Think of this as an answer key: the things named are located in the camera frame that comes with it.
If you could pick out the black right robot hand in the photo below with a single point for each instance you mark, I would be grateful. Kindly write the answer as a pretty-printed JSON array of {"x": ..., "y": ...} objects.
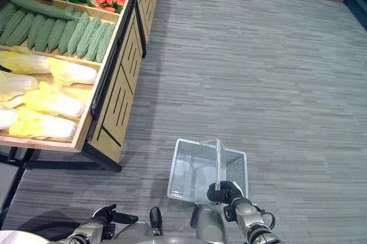
[{"x": 222, "y": 193}]

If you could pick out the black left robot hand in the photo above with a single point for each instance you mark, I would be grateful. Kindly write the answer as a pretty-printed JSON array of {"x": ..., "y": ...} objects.
[{"x": 106, "y": 215}]

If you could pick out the clear plastic shopping basket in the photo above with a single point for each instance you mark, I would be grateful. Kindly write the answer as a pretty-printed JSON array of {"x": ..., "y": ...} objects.
[{"x": 198, "y": 166}]

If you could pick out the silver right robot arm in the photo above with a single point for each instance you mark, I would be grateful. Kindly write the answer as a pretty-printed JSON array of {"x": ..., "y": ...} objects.
[{"x": 248, "y": 216}]

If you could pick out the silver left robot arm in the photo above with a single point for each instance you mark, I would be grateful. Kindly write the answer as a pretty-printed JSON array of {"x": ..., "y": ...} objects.
[{"x": 87, "y": 231}]

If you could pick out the silver left robot leg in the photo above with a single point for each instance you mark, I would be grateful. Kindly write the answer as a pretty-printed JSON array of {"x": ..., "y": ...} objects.
[{"x": 134, "y": 231}]

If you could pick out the silver robot leg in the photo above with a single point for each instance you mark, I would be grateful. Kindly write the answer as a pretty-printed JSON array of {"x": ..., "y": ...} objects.
[
  {"x": 210, "y": 226},
  {"x": 134, "y": 231}
]

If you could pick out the silver right robot leg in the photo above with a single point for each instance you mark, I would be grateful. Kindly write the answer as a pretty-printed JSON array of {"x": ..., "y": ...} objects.
[{"x": 210, "y": 226}]

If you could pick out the dark left robot foot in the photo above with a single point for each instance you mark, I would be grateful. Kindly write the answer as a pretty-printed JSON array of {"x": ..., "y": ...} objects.
[{"x": 156, "y": 218}]

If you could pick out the grey robot torso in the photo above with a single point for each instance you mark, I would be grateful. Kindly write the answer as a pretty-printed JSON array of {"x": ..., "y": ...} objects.
[{"x": 177, "y": 240}]

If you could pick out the white rounded robot cover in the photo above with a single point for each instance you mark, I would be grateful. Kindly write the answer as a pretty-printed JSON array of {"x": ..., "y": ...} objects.
[{"x": 17, "y": 237}]

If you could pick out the yellow white napa cabbage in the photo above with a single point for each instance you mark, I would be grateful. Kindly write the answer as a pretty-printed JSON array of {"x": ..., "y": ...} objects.
[
  {"x": 11, "y": 102},
  {"x": 7, "y": 117},
  {"x": 23, "y": 63},
  {"x": 73, "y": 71},
  {"x": 51, "y": 103},
  {"x": 15, "y": 84},
  {"x": 43, "y": 126}
]

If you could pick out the large wooden produce stand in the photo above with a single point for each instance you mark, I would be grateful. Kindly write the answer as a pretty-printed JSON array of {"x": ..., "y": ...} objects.
[{"x": 120, "y": 94}]

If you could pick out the narrow wooden produce stand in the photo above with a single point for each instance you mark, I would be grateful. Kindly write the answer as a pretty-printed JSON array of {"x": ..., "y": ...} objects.
[{"x": 147, "y": 5}]

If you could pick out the long green bitter gourd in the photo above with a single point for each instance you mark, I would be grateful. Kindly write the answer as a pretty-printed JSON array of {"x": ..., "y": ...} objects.
[{"x": 37, "y": 6}]

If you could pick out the dark blue cabinet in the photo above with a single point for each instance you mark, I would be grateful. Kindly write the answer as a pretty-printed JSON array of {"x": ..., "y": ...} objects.
[{"x": 358, "y": 8}]

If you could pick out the grey panel with black frame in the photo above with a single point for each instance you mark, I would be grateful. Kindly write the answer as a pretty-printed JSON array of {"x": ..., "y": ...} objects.
[{"x": 8, "y": 183}]

